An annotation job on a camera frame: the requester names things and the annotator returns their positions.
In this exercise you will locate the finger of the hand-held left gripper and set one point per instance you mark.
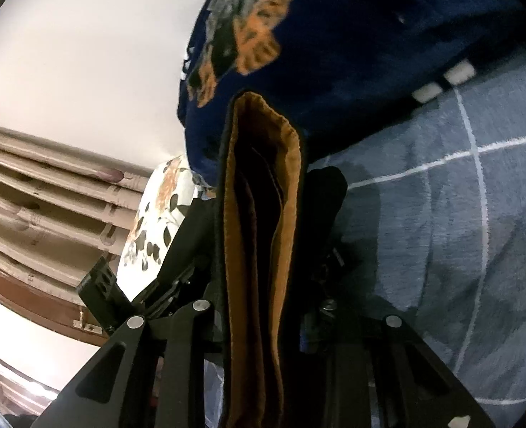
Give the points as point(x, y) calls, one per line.
point(200, 240)

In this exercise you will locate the brown wooden board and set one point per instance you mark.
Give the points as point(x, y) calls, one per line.
point(22, 294)

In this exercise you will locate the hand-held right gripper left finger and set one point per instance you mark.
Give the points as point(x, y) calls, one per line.
point(200, 321)

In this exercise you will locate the beige slatted rack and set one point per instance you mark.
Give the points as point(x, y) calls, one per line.
point(44, 196)

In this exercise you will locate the navy floral blanket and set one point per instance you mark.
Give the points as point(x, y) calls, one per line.
point(356, 53)

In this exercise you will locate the white floral pillow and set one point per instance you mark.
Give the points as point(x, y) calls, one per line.
point(156, 214)

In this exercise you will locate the blue checked blanket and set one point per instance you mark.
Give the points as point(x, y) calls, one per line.
point(445, 232)

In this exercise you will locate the black pants with brown lining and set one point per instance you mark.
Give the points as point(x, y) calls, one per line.
point(263, 232)

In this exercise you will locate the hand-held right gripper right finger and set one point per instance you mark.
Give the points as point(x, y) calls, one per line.
point(330, 321)

